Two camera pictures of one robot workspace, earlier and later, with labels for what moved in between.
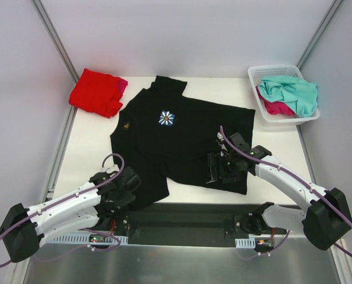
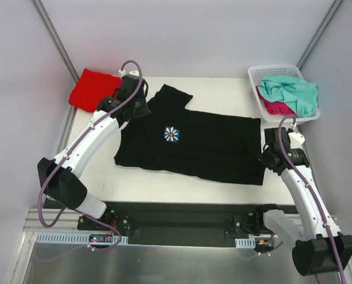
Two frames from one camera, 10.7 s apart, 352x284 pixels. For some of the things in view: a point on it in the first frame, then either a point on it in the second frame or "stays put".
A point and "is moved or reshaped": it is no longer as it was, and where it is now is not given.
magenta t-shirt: (277, 107) stays put
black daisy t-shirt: (163, 136) is moved or reshaped
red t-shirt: (96, 92) stays put
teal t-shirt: (302, 95) stays put
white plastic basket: (255, 73) stays put
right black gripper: (216, 167) -> (271, 136)
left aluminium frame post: (49, 26) stays put
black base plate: (187, 224) stays put
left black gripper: (128, 189) -> (139, 107)
